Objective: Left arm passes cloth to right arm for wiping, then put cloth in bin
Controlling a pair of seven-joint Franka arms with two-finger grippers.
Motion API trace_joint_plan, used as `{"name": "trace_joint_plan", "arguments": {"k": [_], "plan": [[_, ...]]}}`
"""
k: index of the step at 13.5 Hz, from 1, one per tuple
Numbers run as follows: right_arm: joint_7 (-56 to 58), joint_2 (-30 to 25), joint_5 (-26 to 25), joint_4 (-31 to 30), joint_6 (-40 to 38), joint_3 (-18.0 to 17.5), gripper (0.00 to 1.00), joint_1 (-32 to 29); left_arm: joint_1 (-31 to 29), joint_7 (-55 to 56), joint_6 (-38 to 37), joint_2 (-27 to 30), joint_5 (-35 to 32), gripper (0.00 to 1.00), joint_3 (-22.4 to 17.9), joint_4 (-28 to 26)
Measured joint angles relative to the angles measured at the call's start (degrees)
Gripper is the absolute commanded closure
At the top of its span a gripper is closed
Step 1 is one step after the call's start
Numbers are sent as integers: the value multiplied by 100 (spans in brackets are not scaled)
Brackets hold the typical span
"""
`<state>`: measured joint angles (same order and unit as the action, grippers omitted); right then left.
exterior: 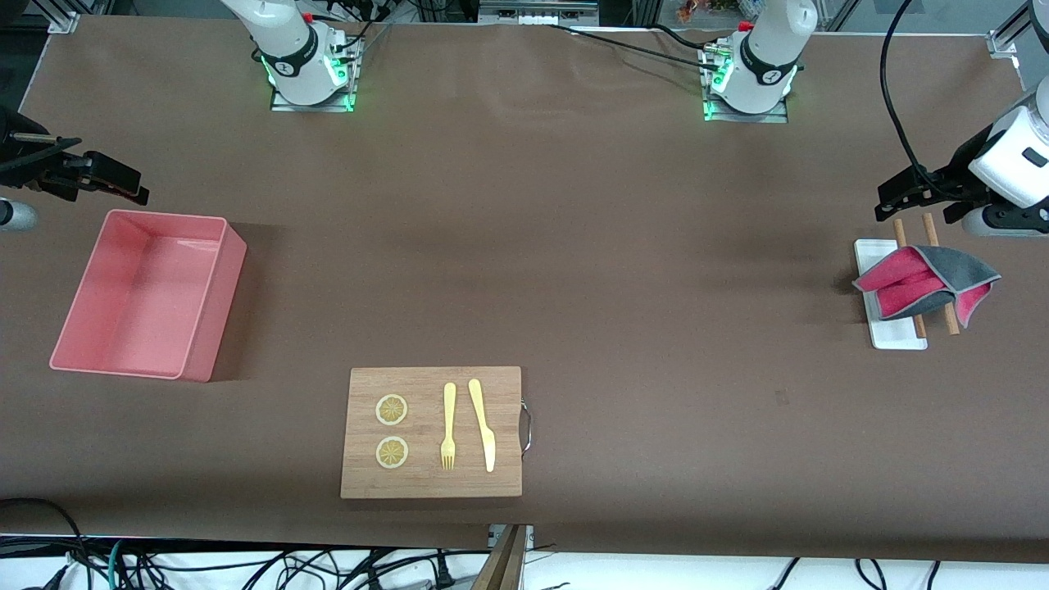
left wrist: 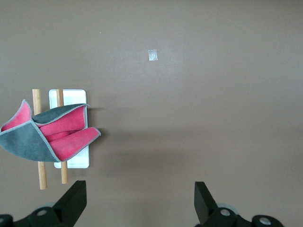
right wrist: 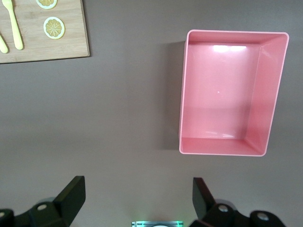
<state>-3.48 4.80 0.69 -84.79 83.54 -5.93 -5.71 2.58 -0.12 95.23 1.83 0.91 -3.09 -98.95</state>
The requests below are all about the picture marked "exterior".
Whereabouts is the grey power strip box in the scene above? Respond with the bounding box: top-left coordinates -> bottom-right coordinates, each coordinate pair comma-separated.
478,0 -> 601,25

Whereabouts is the black floor cable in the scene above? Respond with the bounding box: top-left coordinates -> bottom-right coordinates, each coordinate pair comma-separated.
0,497 -> 87,590

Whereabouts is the white rectangular tray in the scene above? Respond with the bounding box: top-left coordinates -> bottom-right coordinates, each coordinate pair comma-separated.
854,238 -> 929,352

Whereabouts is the pink plastic bin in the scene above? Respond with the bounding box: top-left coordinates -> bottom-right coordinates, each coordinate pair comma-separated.
49,209 -> 248,384

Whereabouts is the wooden cutting board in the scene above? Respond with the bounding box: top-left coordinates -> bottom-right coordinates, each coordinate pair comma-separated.
340,366 -> 524,500

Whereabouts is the black cable across table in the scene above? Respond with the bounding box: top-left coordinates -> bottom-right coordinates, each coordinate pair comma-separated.
541,23 -> 726,73

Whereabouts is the brown table cover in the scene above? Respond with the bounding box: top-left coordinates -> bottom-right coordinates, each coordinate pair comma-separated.
0,15 -> 1049,566

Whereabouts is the yellow plastic knife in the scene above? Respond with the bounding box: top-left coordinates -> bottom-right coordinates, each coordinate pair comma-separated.
468,378 -> 497,474

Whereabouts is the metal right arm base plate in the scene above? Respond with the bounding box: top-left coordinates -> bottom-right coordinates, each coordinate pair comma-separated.
270,33 -> 359,113

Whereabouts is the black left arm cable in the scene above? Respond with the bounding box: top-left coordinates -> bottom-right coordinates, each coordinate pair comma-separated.
880,0 -> 972,204

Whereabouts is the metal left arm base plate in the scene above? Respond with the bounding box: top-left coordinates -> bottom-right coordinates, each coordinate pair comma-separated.
702,45 -> 790,125

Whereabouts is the wooden plank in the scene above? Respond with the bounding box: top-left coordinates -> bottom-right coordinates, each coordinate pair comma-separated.
471,524 -> 529,590

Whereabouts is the grey and pink cloth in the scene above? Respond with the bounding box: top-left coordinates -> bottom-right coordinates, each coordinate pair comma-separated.
851,244 -> 1002,329

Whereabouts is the yellow plastic fork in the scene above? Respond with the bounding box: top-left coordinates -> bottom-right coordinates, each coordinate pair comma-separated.
440,382 -> 457,471

